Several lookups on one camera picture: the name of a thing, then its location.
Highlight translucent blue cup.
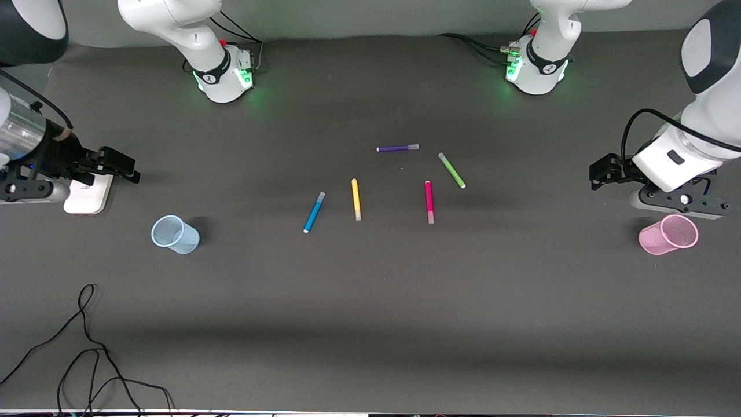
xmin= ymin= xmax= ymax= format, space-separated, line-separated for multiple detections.
xmin=151 ymin=215 xmax=200 ymax=254

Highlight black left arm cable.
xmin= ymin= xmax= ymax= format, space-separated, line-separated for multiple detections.
xmin=621 ymin=108 xmax=741 ymax=169

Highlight white flat box device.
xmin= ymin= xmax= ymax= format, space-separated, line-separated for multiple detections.
xmin=64 ymin=173 xmax=114 ymax=215

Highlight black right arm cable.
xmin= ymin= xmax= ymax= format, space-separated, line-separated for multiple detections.
xmin=0 ymin=68 xmax=74 ymax=129

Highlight thin black loose cable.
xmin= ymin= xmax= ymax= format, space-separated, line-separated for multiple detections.
xmin=0 ymin=284 xmax=177 ymax=417

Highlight blue marker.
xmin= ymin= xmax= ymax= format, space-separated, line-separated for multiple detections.
xmin=303 ymin=191 xmax=326 ymax=234

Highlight translucent pink cup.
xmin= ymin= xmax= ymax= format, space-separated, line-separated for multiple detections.
xmin=639 ymin=214 xmax=699 ymax=256

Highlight green marker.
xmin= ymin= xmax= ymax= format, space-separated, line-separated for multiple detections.
xmin=438 ymin=152 xmax=467 ymax=189

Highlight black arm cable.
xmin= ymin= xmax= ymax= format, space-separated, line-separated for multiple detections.
xmin=621 ymin=108 xmax=741 ymax=169
xmin=0 ymin=68 xmax=74 ymax=129

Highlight black left arm base cables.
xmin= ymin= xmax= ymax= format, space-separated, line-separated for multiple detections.
xmin=437 ymin=14 xmax=542 ymax=67

